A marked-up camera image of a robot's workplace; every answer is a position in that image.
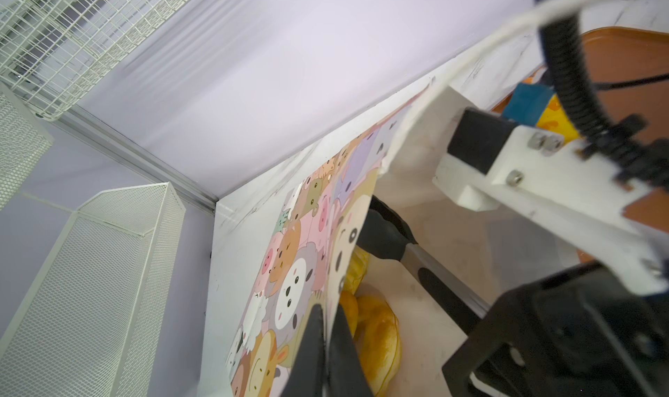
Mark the white mesh wall shelf upper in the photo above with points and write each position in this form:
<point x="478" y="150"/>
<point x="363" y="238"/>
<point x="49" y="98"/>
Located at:
<point x="23" y="142"/>

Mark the white mesh wall shelf lower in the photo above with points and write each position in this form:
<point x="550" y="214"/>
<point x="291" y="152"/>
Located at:
<point x="90" y="323"/>

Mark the white mesh wall shelf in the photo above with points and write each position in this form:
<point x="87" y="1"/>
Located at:
<point x="90" y="323"/>
<point x="23" y="142"/>

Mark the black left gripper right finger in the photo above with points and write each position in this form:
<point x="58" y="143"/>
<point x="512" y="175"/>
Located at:
<point x="345" y="375"/>

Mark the yellow oblong fake bread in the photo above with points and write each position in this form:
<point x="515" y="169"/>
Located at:
<point x="554" y="119"/>

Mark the white wire wall basket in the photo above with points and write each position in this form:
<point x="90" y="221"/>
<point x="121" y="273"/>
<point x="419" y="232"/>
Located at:
<point x="54" y="52"/>

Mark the orange twisted fake bread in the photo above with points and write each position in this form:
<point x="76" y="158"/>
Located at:
<point x="376" y="334"/>

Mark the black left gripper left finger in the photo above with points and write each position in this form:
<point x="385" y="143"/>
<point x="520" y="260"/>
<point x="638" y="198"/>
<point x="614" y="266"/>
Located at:
<point x="307" y="376"/>

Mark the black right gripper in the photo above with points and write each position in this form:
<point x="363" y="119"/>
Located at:
<point x="576" y="333"/>

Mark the cartoon animal paper gift bag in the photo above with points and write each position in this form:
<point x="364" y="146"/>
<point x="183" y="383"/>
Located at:
<point x="322" y="219"/>

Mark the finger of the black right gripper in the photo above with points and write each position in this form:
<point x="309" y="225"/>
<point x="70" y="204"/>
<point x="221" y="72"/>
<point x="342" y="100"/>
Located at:
<point x="386" y="235"/>

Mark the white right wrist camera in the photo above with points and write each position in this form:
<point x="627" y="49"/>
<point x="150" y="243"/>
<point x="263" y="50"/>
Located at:
<point x="493" y="161"/>

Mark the orange sugared fake bread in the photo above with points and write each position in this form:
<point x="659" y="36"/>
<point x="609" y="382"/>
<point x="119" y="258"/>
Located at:
<point x="357" y="270"/>

